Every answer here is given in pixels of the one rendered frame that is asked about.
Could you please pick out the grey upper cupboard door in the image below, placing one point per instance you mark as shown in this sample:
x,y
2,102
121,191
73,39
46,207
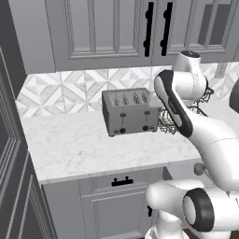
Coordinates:
x,y
199,25
99,31

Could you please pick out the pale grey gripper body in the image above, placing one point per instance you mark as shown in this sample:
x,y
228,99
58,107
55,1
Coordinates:
x,y
154,100

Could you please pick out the grey cupboard door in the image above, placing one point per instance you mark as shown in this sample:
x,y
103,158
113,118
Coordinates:
x,y
115,214
99,31
199,25

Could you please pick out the black rounded object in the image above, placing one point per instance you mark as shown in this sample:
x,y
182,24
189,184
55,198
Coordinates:
x,y
235,98

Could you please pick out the grey measuring cup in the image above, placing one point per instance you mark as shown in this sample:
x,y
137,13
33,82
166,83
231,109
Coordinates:
x,y
199,168

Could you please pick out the white wall socket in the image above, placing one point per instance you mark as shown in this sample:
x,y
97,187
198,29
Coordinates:
x,y
221,70

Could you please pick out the tall dark grey cabinet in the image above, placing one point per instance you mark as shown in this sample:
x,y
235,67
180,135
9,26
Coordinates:
x,y
15,155

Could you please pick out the grey open drawer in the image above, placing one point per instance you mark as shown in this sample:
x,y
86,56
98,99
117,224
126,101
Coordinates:
x,y
182,172

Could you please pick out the grey lower cupboard door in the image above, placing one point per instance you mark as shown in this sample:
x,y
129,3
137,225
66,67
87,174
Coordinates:
x,y
115,214

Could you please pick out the grey closed drawer front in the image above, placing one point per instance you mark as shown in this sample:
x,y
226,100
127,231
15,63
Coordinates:
x,y
96,182

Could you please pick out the silver four-slot toaster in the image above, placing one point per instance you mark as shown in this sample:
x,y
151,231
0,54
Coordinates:
x,y
130,115

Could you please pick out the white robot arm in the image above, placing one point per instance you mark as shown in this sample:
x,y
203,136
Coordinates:
x,y
214,149

